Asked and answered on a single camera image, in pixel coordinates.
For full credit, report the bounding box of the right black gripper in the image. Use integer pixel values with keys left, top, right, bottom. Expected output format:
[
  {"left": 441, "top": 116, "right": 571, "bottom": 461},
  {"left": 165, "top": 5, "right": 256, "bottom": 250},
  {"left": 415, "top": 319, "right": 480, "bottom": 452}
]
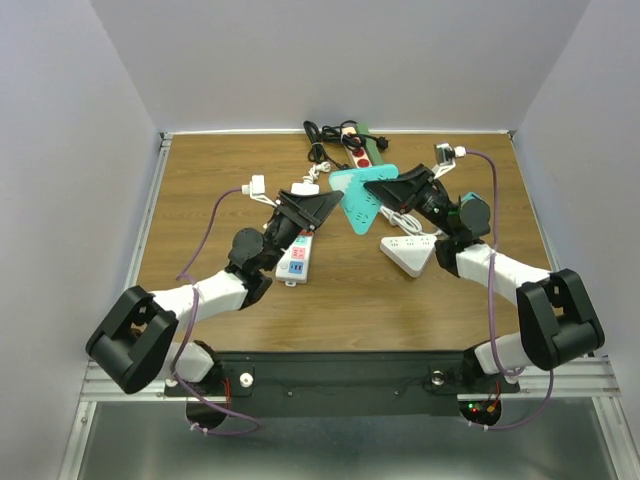
[{"left": 365, "top": 162, "right": 456, "bottom": 238}]

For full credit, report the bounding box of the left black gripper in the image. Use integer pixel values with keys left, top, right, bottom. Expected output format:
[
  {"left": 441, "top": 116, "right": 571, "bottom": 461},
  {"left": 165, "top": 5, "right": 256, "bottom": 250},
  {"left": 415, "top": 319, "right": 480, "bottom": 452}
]
[{"left": 261, "top": 190, "right": 341, "bottom": 272}]

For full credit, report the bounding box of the teal triangular power strip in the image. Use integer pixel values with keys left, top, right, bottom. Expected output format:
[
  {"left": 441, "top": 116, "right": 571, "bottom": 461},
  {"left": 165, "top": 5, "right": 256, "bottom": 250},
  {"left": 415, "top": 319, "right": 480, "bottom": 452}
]
[{"left": 328, "top": 164, "right": 399, "bottom": 235}]

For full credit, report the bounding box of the white multicolour power strip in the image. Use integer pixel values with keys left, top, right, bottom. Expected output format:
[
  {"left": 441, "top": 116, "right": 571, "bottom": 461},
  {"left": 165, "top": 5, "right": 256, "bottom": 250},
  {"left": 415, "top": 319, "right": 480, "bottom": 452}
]
[{"left": 275, "top": 182, "right": 321, "bottom": 289}]

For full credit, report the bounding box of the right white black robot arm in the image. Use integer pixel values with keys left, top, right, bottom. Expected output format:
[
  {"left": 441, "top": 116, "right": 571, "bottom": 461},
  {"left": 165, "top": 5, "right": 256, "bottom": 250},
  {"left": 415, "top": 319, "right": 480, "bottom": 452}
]
[{"left": 364, "top": 165, "right": 605, "bottom": 390}]

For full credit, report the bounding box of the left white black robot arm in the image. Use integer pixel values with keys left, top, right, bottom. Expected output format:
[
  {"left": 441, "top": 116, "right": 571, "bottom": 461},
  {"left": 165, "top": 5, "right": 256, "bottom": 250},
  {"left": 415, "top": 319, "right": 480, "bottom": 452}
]
[{"left": 85, "top": 190, "right": 343, "bottom": 394}]

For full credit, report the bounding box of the green power strip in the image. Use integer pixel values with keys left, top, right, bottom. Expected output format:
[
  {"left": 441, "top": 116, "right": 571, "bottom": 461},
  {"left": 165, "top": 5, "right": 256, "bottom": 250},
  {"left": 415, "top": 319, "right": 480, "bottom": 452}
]
[{"left": 355, "top": 122, "right": 384, "bottom": 166}]

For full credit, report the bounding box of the beige red-socket power strip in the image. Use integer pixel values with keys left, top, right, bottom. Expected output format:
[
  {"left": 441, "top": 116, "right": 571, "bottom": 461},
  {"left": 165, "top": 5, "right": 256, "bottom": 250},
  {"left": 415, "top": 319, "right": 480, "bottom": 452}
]
[{"left": 339, "top": 125, "right": 373, "bottom": 169}]

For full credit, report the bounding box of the white triangular power strip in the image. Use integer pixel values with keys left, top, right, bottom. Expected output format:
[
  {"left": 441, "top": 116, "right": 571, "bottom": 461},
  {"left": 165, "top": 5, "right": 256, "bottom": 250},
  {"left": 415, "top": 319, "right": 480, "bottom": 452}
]
[{"left": 380, "top": 234, "right": 437, "bottom": 278}]

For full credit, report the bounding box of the small teal power strip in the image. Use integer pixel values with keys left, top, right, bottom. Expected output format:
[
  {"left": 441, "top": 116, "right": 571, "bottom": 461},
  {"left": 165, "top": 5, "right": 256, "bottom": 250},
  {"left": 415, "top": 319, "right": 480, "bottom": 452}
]
[{"left": 460, "top": 192, "right": 483, "bottom": 205}]

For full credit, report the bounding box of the white cord bundle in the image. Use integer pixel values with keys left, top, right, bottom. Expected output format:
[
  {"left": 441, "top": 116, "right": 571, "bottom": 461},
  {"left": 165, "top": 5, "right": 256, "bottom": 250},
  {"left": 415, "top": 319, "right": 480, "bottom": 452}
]
[{"left": 379, "top": 204, "right": 444, "bottom": 239}]

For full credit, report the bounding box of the white coiled strip cord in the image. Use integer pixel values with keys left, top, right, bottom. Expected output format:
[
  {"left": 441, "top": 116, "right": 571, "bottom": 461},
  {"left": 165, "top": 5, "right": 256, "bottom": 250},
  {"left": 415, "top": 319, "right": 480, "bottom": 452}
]
[{"left": 302, "top": 158, "right": 335, "bottom": 186}]

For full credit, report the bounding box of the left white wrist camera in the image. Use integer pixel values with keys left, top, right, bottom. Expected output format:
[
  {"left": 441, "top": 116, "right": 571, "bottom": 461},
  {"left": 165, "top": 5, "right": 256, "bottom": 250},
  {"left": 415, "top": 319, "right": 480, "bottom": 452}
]
[{"left": 241, "top": 175, "right": 276, "bottom": 206}]

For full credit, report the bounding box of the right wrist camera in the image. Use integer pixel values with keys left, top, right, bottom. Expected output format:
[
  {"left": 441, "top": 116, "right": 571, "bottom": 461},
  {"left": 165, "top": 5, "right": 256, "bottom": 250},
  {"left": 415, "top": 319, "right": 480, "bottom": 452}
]
[{"left": 432, "top": 143, "right": 467, "bottom": 179}]

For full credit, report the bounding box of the black cable on strips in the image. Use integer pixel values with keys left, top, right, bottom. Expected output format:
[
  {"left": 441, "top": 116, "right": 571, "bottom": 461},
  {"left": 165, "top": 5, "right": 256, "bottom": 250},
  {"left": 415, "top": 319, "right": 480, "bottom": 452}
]
[{"left": 319, "top": 119, "right": 391, "bottom": 154}]

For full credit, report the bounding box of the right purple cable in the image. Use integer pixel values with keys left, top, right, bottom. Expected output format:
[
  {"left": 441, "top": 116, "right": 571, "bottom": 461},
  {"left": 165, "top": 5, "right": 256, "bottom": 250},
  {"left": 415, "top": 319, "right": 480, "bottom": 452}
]
[{"left": 459, "top": 148, "right": 555, "bottom": 432}]

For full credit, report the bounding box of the purple cable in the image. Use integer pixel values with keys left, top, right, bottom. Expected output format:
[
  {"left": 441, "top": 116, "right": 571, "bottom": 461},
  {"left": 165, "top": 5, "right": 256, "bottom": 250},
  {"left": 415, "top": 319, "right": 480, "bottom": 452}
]
[
  {"left": 459, "top": 148, "right": 555, "bottom": 432},
  {"left": 172, "top": 188, "right": 261, "bottom": 436}
]

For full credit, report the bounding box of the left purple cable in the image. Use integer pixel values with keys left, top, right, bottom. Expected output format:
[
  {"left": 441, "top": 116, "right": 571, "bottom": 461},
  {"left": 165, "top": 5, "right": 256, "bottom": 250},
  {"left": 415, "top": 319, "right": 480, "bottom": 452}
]
[{"left": 172, "top": 188, "right": 261, "bottom": 436}]

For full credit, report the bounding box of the aluminium table edge rail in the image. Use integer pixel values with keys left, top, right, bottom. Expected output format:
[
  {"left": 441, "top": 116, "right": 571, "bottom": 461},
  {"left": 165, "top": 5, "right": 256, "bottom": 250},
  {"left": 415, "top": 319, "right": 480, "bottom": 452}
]
[{"left": 122, "top": 132, "right": 174, "bottom": 291}]

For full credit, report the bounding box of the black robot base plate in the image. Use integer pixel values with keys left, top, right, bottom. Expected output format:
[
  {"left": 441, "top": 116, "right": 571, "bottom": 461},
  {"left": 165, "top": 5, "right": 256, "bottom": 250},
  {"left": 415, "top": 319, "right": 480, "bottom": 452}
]
[{"left": 193, "top": 350, "right": 519, "bottom": 419}]

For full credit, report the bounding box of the front aluminium frame rail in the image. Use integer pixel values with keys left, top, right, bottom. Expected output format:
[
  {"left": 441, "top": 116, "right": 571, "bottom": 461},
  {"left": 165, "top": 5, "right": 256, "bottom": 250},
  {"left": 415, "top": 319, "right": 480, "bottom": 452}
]
[{"left": 79, "top": 359, "right": 166, "bottom": 402}]

